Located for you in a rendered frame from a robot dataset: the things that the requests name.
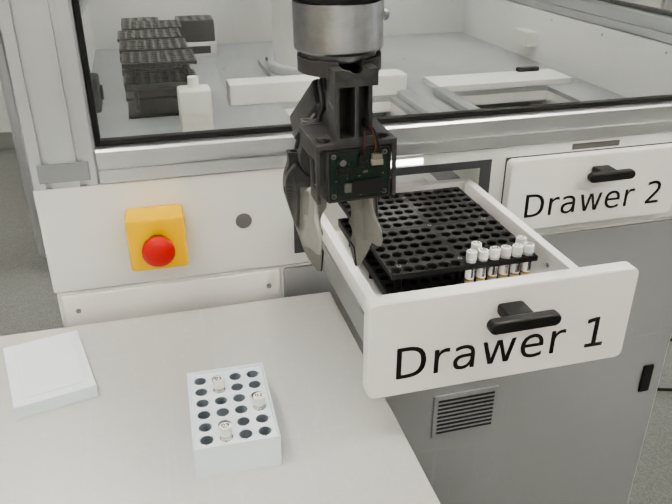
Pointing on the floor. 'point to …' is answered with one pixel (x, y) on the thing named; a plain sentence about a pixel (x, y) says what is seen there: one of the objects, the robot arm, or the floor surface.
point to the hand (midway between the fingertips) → (336, 252)
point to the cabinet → (495, 409)
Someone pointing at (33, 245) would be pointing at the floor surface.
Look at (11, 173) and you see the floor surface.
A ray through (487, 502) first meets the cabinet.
